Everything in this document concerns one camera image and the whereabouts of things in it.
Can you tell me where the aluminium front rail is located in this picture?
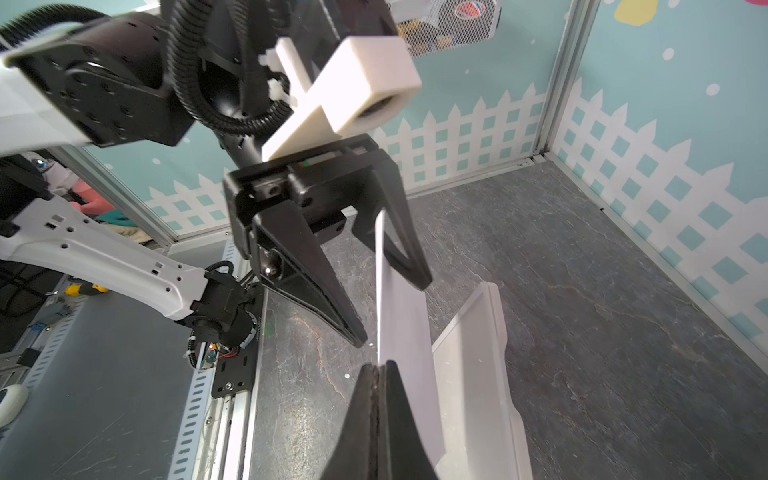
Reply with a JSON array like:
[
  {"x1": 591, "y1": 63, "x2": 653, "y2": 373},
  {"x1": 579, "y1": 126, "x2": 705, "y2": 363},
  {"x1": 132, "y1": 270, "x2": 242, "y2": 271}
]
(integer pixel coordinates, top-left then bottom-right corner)
[{"x1": 167, "y1": 239, "x2": 271, "y2": 480}]

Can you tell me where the pink dessert menu card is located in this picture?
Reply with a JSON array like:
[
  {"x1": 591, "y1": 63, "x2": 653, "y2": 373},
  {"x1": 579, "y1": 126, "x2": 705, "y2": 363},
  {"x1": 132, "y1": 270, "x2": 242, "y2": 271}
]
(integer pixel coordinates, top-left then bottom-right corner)
[{"x1": 375, "y1": 211, "x2": 446, "y2": 467}]

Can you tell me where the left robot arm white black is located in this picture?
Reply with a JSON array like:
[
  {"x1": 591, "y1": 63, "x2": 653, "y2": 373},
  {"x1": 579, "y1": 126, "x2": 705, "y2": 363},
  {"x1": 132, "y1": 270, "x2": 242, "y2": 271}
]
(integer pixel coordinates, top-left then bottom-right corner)
[{"x1": 1, "y1": 1, "x2": 432, "y2": 363}]

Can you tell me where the clear wire wall basket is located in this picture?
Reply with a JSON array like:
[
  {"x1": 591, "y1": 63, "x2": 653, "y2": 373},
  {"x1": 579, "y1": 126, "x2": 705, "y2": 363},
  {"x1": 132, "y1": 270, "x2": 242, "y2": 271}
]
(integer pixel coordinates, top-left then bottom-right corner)
[{"x1": 386, "y1": 0, "x2": 502, "y2": 58}]

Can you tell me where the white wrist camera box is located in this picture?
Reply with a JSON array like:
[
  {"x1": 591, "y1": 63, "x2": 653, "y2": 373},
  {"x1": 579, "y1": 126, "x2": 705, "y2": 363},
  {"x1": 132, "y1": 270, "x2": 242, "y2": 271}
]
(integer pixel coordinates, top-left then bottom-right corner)
[{"x1": 261, "y1": 36, "x2": 422, "y2": 162}]

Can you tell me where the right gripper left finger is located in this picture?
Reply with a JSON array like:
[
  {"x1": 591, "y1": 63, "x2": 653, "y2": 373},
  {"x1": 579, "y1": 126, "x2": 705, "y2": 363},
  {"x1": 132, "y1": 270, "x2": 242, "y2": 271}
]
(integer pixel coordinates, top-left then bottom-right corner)
[{"x1": 321, "y1": 364, "x2": 379, "y2": 479}]

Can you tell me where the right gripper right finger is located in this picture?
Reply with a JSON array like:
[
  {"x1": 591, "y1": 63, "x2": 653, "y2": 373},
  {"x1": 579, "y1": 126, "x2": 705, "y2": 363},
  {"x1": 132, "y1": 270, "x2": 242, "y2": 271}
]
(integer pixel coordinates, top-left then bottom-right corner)
[{"x1": 379, "y1": 361, "x2": 437, "y2": 480}]

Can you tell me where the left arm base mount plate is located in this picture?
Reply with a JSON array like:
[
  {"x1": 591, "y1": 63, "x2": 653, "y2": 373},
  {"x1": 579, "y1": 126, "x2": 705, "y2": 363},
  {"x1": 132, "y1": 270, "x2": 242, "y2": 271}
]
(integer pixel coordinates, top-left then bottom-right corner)
[{"x1": 211, "y1": 284, "x2": 265, "y2": 399}]

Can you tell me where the white acrylic menu holder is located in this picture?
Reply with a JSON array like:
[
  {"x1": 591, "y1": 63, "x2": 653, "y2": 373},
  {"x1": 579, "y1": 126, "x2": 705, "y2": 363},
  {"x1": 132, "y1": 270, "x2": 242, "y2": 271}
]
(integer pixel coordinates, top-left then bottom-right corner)
[{"x1": 432, "y1": 282, "x2": 533, "y2": 479}]

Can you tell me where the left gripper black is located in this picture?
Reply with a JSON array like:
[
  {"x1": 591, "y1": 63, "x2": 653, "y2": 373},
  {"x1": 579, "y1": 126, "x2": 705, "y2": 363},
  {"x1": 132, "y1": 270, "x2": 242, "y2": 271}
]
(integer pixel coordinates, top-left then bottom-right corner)
[{"x1": 223, "y1": 135, "x2": 432, "y2": 348}]

